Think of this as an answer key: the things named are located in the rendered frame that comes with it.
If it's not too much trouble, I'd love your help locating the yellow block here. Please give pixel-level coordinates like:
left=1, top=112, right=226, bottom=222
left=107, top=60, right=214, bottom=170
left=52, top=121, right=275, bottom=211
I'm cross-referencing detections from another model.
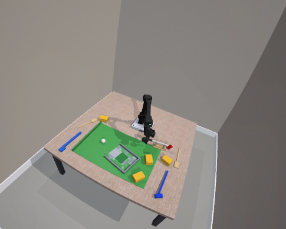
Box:
left=132, top=171, right=145, bottom=183
left=100, top=115, right=109, bottom=123
left=144, top=154, right=153, bottom=165
left=161, top=155, right=173, bottom=166

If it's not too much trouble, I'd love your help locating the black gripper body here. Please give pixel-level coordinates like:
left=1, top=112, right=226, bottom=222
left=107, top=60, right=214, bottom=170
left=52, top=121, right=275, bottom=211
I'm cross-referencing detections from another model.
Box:
left=142, top=136, right=149, bottom=142

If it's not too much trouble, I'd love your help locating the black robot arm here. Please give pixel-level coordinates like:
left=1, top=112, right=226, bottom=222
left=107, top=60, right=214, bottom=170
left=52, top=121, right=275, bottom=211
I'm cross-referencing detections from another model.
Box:
left=138, top=94, right=156, bottom=137

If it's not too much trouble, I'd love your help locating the green putting mat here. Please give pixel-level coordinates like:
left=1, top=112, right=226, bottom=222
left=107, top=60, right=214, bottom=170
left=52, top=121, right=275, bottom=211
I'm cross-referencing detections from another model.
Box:
left=73, top=123, right=161, bottom=189

